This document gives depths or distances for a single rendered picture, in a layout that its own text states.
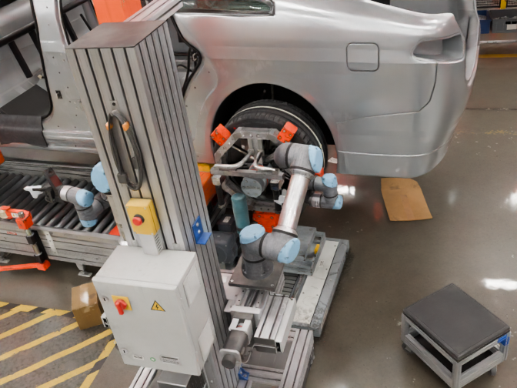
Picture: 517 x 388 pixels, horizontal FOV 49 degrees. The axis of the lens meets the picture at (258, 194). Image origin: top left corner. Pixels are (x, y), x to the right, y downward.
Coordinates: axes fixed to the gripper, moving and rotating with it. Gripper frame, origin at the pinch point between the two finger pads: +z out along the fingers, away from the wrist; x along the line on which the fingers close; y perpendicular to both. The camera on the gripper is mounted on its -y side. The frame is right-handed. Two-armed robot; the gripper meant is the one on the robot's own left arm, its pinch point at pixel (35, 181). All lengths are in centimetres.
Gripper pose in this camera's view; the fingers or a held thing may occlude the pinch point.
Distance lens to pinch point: 293.5
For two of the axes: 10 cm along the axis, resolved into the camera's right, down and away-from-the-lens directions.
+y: 0.6, 8.9, 4.5
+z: -8.5, -1.9, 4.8
